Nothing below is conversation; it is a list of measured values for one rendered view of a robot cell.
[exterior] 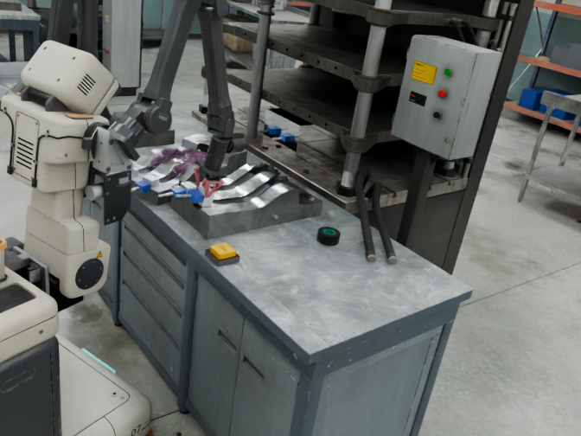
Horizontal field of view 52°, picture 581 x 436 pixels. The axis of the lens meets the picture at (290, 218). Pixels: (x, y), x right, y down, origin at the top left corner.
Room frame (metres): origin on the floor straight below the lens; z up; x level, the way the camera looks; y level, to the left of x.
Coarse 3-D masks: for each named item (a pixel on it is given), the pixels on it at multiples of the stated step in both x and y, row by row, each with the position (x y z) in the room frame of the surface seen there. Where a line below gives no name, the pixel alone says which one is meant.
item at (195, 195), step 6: (204, 186) 1.82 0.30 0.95; (192, 192) 1.77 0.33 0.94; (198, 192) 1.78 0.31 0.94; (204, 192) 1.78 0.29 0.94; (192, 198) 1.75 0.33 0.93; (198, 198) 1.76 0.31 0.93; (204, 198) 1.77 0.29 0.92; (210, 198) 1.79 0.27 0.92; (204, 204) 1.78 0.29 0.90; (210, 204) 1.79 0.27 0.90
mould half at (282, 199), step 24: (240, 168) 2.10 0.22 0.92; (216, 192) 1.92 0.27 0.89; (240, 192) 1.96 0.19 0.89; (264, 192) 1.94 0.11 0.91; (288, 192) 1.94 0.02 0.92; (192, 216) 1.80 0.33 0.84; (216, 216) 1.74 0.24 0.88; (240, 216) 1.81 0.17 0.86; (264, 216) 1.87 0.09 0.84; (288, 216) 1.95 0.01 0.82; (312, 216) 2.03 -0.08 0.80
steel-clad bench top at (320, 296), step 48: (192, 240) 1.70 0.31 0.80; (240, 240) 1.75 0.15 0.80; (288, 240) 1.81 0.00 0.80; (240, 288) 1.46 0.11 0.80; (288, 288) 1.50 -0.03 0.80; (336, 288) 1.55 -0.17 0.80; (384, 288) 1.59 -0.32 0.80; (432, 288) 1.64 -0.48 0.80; (288, 336) 1.28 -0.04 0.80; (336, 336) 1.30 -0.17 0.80
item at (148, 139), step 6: (150, 132) 2.51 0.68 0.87; (168, 132) 2.56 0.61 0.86; (174, 132) 2.58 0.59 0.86; (144, 138) 2.49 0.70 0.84; (150, 138) 2.51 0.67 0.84; (156, 138) 2.53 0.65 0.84; (162, 138) 2.54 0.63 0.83; (168, 138) 2.56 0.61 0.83; (174, 138) 2.58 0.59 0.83; (138, 144) 2.47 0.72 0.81; (144, 144) 2.49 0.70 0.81; (150, 144) 2.51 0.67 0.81; (156, 144) 2.53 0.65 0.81; (162, 144) 2.54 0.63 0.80
